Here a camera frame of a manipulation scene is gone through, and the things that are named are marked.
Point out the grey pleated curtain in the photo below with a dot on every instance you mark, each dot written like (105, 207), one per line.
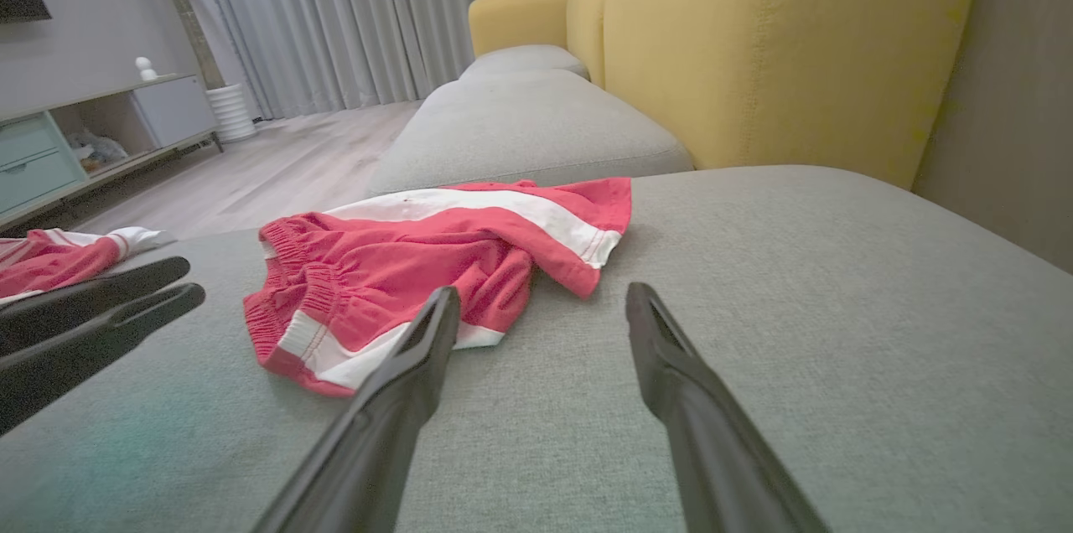
(377, 13)

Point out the red shorts with white stripe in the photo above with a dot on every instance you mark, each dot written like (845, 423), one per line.
(377, 265)

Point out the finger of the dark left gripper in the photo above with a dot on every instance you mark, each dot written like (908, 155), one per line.
(75, 307)
(59, 369)

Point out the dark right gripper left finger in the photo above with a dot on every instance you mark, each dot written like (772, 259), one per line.
(377, 432)

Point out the large grey sofa seat cushion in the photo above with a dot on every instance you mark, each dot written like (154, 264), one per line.
(838, 332)

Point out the small white figurine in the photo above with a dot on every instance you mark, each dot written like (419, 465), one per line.
(146, 69)

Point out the narrow yellow sofa backrest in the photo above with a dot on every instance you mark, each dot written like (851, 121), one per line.
(587, 22)

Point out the grey bundle in cabinet shelf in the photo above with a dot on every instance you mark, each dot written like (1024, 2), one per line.
(96, 150)

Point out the red and white jersey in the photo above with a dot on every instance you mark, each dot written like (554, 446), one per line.
(50, 265)

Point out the yellow sofa armrest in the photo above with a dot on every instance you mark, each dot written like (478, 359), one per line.
(520, 18)

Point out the low white TV cabinet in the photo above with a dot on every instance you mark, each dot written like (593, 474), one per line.
(109, 110)

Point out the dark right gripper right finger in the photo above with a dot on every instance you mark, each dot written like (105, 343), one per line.
(712, 441)

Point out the teal cabinet drawer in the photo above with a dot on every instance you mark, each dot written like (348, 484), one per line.
(25, 141)
(38, 181)

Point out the white ribbed floor vase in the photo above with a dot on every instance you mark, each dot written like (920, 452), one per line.
(230, 114)

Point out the white cabinet door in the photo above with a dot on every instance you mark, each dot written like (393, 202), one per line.
(174, 110)

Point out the large yellow sofa backrest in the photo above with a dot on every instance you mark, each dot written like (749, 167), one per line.
(788, 47)

